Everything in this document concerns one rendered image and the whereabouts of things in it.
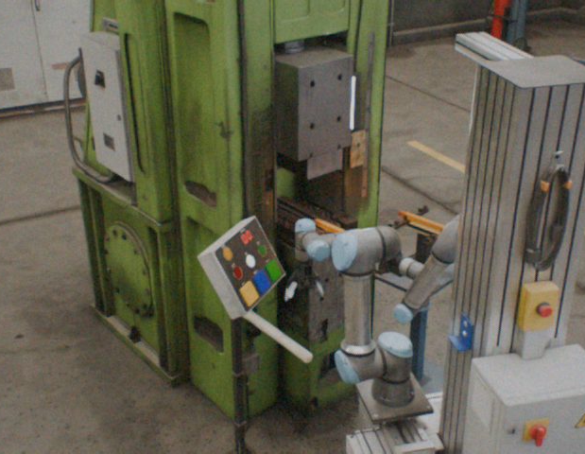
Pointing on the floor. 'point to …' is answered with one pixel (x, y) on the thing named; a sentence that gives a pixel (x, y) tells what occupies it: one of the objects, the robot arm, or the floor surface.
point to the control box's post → (238, 382)
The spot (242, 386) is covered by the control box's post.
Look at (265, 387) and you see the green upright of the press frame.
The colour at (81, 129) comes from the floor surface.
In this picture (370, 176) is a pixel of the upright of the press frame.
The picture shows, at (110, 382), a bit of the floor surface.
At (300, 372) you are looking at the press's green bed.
